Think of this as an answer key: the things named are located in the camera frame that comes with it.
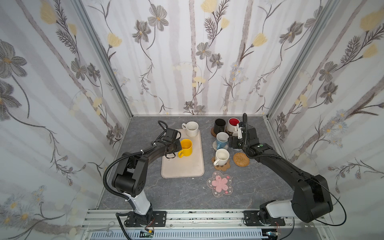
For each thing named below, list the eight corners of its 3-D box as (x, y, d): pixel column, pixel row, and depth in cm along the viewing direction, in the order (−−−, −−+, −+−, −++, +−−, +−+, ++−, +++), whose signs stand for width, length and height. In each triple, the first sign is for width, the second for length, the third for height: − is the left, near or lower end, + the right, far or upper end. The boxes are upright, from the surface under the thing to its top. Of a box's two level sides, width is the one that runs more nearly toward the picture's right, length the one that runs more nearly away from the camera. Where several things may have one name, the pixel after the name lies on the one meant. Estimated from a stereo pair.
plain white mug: (213, 169, 93) (215, 162, 85) (212, 156, 99) (213, 148, 91) (227, 169, 93) (231, 162, 85) (225, 157, 99) (228, 148, 91)
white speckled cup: (190, 139, 107) (190, 132, 100) (182, 130, 112) (181, 123, 106) (200, 133, 110) (201, 126, 104) (192, 125, 115) (192, 118, 109)
